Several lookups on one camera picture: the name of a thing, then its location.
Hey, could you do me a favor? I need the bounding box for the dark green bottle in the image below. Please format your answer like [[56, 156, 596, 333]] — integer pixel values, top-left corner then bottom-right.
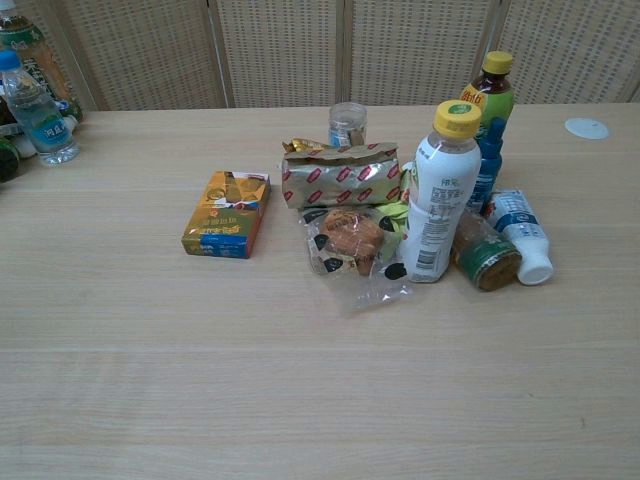
[[0, 92, 35, 187]]

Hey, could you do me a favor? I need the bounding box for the white round table grommet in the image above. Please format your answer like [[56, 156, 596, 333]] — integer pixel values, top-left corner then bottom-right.
[[564, 117, 610, 139]]

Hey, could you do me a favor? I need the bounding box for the clear plastic jar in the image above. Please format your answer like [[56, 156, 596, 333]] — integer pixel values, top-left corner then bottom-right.
[[328, 101, 368, 149]]

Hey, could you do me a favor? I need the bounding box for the white bottle with yellow cap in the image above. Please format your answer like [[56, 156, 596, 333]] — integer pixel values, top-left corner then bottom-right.
[[400, 99, 483, 285]]

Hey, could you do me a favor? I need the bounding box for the gold foil snack wrapper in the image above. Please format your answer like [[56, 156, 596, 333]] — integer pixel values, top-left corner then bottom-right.
[[281, 138, 329, 155]]

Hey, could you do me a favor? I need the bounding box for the clear bag with bread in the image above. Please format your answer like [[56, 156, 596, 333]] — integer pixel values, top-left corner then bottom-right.
[[299, 206, 415, 316]]

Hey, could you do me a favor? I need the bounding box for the green tea bottle yellow cap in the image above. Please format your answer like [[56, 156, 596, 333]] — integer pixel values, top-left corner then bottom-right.
[[459, 50, 516, 137]]

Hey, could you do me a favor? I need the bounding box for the water bottle with blue cap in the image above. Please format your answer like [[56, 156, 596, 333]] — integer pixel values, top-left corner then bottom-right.
[[0, 49, 81, 167]]

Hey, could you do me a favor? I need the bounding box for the yellow printed cardboard box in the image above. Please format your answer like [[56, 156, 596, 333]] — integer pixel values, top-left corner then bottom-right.
[[180, 170, 272, 261]]

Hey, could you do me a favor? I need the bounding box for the wooden perforated folding screen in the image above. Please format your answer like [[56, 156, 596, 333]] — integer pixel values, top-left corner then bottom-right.
[[0, 0, 640, 112]]

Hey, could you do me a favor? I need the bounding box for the brown jar with green label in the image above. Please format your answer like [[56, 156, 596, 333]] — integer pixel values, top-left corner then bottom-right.
[[451, 207, 524, 292]]

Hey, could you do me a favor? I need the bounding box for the orange-label tea bottle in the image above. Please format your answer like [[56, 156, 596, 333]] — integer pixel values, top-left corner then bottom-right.
[[0, 14, 84, 124]]

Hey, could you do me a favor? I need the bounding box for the silver red-label snack package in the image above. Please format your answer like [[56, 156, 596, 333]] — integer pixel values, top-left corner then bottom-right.
[[280, 142, 403, 211]]

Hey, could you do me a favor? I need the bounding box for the green snack packet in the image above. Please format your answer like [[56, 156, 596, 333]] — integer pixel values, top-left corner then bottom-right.
[[374, 161, 417, 264]]

